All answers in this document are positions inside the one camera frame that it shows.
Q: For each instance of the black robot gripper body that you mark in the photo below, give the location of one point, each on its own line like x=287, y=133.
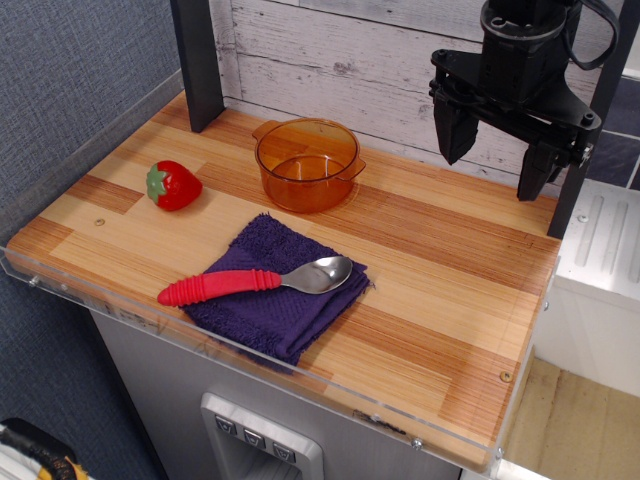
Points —
x=516, y=83

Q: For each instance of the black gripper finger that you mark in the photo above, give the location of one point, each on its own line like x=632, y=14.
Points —
x=541, y=165
x=456, y=129

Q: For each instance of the red handled metal spoon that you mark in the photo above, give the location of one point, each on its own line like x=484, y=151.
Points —
x=315, y=278

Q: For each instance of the orange transparent measuring cup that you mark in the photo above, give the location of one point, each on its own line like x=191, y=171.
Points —
x=307, y=165

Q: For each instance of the white toy sink counter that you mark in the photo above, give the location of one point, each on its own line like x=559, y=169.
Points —
x=589, y=324

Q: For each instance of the purple folded towel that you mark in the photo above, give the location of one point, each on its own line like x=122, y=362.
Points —
x=280, y=323

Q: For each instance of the red toy strawberry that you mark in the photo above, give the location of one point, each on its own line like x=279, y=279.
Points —
x=171, y=186

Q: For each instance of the silver toy fridge cabinet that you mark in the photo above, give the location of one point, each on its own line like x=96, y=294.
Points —
x=166, y=380

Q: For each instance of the grey water dispenser panel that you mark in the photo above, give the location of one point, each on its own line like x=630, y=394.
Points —
x=249, y=446

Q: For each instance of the black yellow object corner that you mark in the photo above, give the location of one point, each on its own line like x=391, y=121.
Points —
x=27, y=452

